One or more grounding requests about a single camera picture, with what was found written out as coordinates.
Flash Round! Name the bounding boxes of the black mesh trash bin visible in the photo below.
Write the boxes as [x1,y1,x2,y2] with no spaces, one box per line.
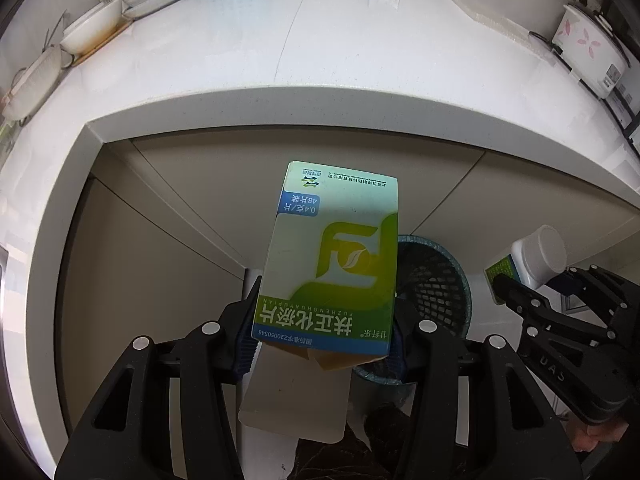
[350,234,472,386]

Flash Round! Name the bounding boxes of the white bowl with dark rim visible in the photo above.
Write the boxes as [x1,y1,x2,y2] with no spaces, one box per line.
[2,45,69,122]

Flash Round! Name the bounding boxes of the white pill bottle green label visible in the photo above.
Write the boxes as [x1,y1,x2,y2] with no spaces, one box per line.
[484,225,568,305]

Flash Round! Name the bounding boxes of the white printed box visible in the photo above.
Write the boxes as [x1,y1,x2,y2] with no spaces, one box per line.
[607,85,640,132]

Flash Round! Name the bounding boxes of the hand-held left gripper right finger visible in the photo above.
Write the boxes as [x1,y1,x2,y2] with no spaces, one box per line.
[390,305,583,480]

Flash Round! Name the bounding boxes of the black power cable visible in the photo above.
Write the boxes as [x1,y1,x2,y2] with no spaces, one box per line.
[529,30,586,82]

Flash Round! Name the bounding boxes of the wooden tray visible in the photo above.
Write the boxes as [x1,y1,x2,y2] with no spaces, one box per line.
[70,15,136,68]

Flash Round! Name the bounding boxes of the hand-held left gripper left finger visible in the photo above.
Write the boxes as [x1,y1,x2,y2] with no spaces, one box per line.
[54,272,263,480]

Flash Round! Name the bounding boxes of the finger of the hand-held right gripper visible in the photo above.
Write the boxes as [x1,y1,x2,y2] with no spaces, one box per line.
[565,265,632,341]
[492,272,601,356]

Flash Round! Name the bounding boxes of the person's right hand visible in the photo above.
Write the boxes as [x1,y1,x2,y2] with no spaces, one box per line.
[570,410,632,453]

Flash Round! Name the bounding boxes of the green medicine box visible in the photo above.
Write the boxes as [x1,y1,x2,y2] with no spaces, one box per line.
[238,160,399,443]

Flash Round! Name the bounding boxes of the large white ceramic bowl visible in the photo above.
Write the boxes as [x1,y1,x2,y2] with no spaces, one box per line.
[60,0,125,55]

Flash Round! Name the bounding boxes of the white floral rice cooker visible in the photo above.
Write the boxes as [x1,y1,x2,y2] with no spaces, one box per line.
[552,4,630,100]

